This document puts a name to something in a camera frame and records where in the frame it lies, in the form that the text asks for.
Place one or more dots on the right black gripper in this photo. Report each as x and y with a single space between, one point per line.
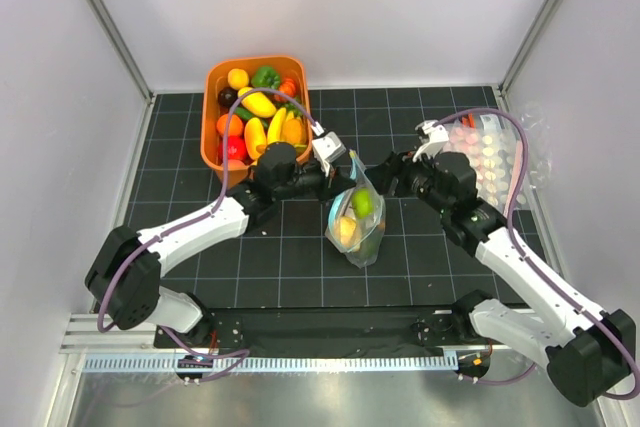
398 165

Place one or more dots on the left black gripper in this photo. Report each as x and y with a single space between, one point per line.
330 186

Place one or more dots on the green apple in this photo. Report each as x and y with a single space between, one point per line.
362 203

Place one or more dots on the clear blue zip bag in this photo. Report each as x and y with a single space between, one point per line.
356 219

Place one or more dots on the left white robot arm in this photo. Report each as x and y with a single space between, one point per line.
125 278

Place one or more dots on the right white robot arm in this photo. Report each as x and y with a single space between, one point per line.
584 349

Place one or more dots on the bag of pink sliced food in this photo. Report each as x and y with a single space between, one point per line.
494 152

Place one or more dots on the orange bell pepper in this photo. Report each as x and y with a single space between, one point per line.
294 132

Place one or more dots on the yellow banana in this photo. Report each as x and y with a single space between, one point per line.
274 132

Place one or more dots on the black grid mat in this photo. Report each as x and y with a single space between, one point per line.
288 262

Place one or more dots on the yellow mango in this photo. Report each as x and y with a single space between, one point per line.
257 103
255 138

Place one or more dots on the red tomato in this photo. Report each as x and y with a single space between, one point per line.
235 149

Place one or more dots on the small orange pumpkin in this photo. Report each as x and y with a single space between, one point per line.
288 86

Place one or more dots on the orange tangerine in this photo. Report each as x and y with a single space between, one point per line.
232 125

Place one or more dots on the green bell pepper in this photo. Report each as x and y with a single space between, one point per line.
266 76

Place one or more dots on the dark purple plum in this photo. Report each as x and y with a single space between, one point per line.
226 97

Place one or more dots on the yellow lemon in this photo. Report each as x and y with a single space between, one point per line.
238 79

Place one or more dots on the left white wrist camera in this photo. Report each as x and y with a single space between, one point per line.
326 146

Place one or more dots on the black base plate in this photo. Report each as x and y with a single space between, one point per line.
335 332

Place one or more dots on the slotted cable duct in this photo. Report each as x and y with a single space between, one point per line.
179 363

